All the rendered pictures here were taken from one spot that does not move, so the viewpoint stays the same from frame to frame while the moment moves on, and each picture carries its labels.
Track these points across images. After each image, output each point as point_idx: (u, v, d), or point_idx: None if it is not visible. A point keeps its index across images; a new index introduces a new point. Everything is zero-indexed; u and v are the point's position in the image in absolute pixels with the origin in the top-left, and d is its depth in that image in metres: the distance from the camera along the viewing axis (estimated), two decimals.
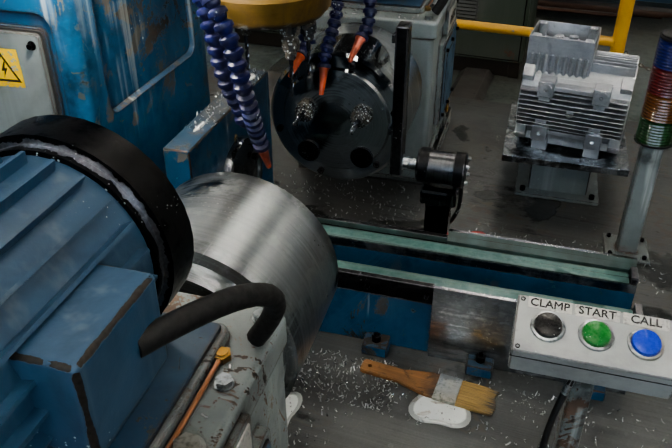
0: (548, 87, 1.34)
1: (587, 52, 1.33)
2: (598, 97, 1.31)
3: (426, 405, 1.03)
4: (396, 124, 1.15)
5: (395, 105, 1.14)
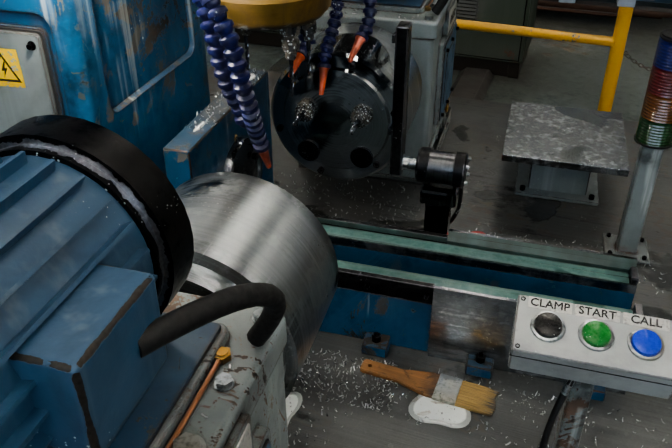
0: None
1: None
2: None
3: (426, 405, 1.03)
4: (396, 124, 1.15)
5: (395, 105, 1.14)
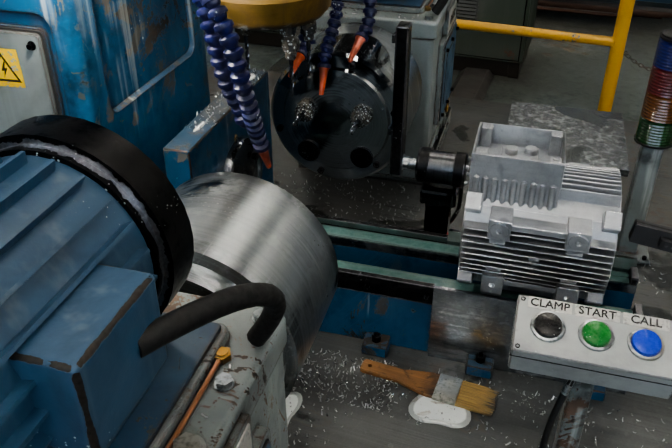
0: (503, 228, 0.94)
1: (553, 177, 0.94)
2: (574, 241, 0.92)
3: (426, 405, 1.03)
4: (396, 124, 1.15)
5: (395, 105, 1.14)
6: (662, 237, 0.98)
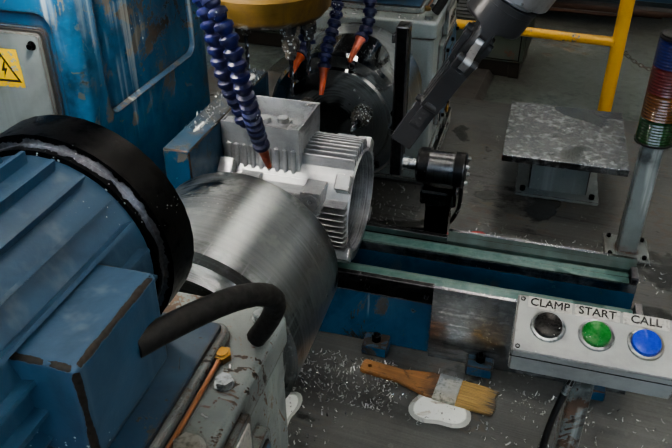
0: None
1: (291, 142, 1.02)
2: (306, 200, 1.01)
3: (426, 405, 1.03)
4: (396, 124, 1.15)
5: (395, 105, 1.14)
6: (410, 120, 0.93)
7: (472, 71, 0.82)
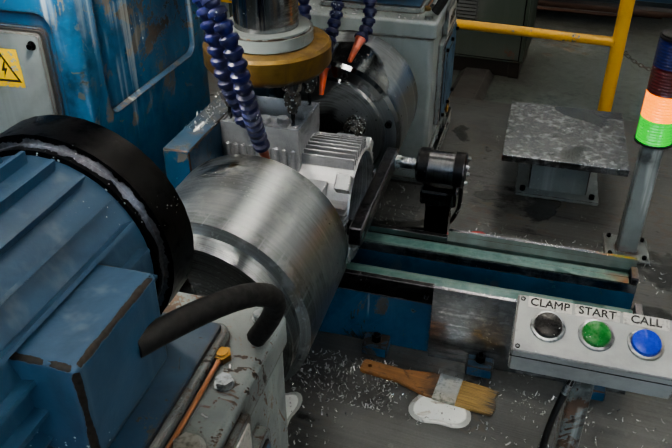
0: None
1: (291, 142, 1.02)
2: None
3: (426, 405, 1.03)
4: None
5: None
6: None
7: None
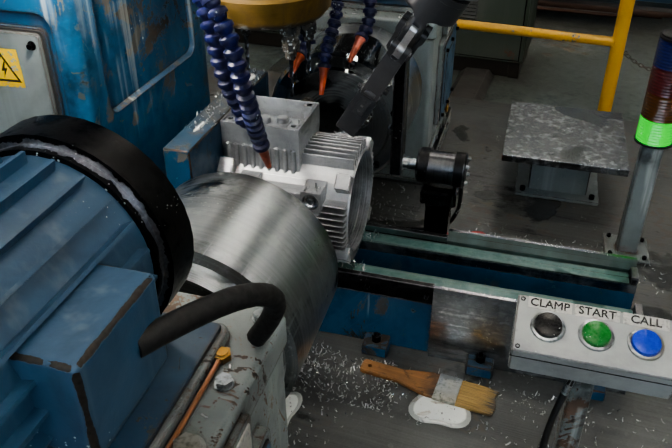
0: None
1: (291, 142, 1.02)
2: None
3: (426, 405, 1.03)
4: (396, 124, 1.15)
5: (395, 105, 1.14)
6: (353, 108, 0.95)
7: (406, 58, 0.84)
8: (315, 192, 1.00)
